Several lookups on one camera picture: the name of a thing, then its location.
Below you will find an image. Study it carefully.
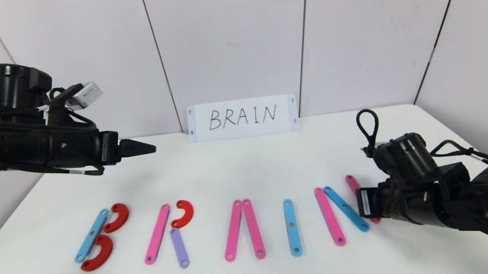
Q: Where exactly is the black looped right arm cable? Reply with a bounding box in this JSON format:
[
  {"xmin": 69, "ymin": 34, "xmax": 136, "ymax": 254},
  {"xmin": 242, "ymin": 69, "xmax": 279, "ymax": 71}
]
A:
[{"xmin": 355, "ymin": 108, "xmax": 383, "ymax": 156}]

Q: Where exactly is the white BRAIN sign card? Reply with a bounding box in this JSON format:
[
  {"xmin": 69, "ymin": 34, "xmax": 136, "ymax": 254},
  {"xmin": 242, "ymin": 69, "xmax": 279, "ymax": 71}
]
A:
[{"xmin": 185, "ymin": 92, "xmax": 301, "ymax": 145}]

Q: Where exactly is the small red curved piece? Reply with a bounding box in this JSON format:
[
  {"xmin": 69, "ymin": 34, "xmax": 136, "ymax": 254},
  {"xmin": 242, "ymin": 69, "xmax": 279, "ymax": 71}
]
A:
[{"xmin": 168, "ymin": 199, "xmax": 196, "ymax": 230}]

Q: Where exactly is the black left camera bracket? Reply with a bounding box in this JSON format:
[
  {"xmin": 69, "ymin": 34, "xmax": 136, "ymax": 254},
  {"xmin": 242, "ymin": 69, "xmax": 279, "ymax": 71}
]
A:
[{"xmin": 44, "ymin": 84, "xmax": 94, "ymax": 134}]

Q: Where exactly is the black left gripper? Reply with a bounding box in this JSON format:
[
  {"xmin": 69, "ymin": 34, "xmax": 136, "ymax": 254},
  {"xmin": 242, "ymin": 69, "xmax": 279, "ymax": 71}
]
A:
[{"xmin": 43, "ymin": 109, "xmax": 158, "ymax": 174}]

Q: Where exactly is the short purple bar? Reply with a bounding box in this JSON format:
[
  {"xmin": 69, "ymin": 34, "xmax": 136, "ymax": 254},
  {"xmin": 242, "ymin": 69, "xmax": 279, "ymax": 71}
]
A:
[{"xmin": 169, "ymin": 226, "xmax": 191, "ymax": 270}]

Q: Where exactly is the pink bar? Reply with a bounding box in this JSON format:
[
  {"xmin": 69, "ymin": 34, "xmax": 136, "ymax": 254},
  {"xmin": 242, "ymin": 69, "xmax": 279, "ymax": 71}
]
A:
[
  {"xmin": 138, "ymin": 204, "xmax": 178, "ymax": 265},
  {"xmin": 218, "ymin": 199, "xmax": 250, "ymax": 263},
  {"xmin": 345, "ymin": 172, "xmax": 382, "ymax": 227},
  {"xmin": 314, "ymin": 185, "xmax": 347, "ymax": 249},
  {"xmin": 241, "ymin": 197, "xmax": 267, "ymax": 261}
]

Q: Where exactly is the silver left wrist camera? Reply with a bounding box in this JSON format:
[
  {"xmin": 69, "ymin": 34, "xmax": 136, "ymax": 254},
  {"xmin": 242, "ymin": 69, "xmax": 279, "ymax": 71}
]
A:
[{"xmin": 63, "ymin": 81, "xmax": 105, "ymax": 112}]

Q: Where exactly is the blue bar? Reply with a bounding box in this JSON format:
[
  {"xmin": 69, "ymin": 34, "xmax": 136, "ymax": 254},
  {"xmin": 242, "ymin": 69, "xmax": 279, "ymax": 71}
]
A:
[
  {"xmin": 323, "ymin": 182, "xmax": 371, "ymax": 237},
  {"xmin": 68, "ymin": 208, "xmax": 116, "ymax": 264},
  {"xmin": 282, "ymin": 198, "xmax": 303, "ymax": 257}
]

